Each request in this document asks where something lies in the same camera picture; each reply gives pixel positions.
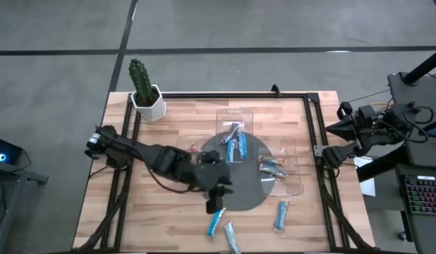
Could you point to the orange peanut butter granola bar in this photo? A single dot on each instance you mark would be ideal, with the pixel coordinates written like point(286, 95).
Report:
point(272, 161)
point(273, 171)

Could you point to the grey round mat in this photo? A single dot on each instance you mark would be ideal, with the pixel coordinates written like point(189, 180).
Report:
point(246, 190)

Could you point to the black backlit keyboard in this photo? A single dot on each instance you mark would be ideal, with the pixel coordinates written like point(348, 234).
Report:
point(426, 195)

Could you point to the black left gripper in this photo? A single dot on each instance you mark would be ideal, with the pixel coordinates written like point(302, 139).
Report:
point(212, 176)

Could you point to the dark equipment stand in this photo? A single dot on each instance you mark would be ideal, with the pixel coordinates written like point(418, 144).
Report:
point(24, 174)

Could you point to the white hexagonal plant pot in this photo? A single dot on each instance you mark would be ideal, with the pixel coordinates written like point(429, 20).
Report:
point(152, 111)

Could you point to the black computer with blue light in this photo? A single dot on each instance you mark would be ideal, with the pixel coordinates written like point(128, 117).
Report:
point(3, 151)

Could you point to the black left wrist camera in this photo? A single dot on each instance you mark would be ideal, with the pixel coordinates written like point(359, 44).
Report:
point(214, 205)

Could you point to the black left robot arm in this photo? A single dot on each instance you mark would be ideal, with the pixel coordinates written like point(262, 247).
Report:
point(147, 157)

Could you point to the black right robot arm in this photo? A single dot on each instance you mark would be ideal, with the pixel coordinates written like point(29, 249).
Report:
point(380, 130)

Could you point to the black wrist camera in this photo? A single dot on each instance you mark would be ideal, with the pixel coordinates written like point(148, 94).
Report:
point(214, 205)
point(345, 110)

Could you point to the grey keyboard desk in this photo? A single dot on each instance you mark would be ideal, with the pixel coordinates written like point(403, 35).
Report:
point(426, 233)

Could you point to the small black frame clamp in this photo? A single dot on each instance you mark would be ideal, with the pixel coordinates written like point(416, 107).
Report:
point(276, 90)

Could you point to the black rig pole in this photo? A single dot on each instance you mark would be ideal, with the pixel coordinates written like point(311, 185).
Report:
point(424, 67)

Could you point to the green cactus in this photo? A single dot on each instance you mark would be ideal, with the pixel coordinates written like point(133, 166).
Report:
point(140, 81)

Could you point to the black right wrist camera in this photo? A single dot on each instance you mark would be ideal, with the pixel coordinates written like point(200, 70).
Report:
point(345, 110)

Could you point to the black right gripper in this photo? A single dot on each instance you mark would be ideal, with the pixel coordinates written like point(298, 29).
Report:
point(365, 123)

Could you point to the silver mounting plate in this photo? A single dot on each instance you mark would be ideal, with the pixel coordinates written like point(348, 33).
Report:
point(319, 150)

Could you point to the blue snack bar bottom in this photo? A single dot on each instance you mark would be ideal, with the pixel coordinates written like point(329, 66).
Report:
point(231, 237)

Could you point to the white paper sheet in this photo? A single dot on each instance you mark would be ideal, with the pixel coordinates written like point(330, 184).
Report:
point(367, 176)

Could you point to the clear plastic bin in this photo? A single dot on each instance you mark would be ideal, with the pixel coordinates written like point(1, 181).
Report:
point(234, 116)
point(292, 183)
point(184, 141)

